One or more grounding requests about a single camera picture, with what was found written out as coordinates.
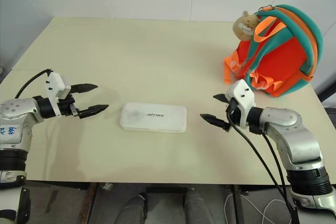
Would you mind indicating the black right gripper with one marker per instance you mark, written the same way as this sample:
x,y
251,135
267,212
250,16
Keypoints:
x,y
233,112

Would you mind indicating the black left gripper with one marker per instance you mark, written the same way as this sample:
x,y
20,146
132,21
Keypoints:
x,y
67,107

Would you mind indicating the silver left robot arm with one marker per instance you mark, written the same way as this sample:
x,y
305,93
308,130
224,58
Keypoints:
x,y
15,119

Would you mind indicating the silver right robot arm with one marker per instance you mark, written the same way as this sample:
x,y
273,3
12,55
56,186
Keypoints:
x,y
294,132

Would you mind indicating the white rectangular case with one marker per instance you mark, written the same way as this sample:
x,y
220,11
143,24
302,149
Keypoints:
x,y
153,117

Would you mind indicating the orange and teal backpack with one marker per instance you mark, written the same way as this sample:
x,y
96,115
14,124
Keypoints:
x,y
278,58

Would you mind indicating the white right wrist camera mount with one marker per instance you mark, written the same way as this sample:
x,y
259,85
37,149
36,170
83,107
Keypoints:
x,y
242,94

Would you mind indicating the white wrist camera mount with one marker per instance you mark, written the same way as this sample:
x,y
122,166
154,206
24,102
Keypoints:
x,y
242,94
55,83

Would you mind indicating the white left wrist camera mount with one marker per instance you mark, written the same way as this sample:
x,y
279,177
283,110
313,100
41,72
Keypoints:
x,y
55,83

